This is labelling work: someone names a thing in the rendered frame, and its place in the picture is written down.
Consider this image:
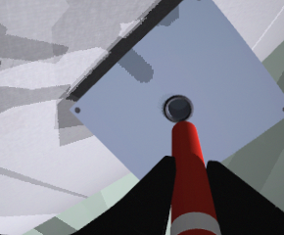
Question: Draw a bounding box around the blue-grey square panel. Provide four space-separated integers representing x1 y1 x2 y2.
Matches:
69 0 284 181

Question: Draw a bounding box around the red cylindrical peg with grey band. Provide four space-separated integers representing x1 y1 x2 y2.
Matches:
170 121 220 235

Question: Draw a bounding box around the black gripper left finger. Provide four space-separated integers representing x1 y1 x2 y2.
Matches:
69 156 176 235

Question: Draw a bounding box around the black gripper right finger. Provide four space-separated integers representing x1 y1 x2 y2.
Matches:
206 161 284 235

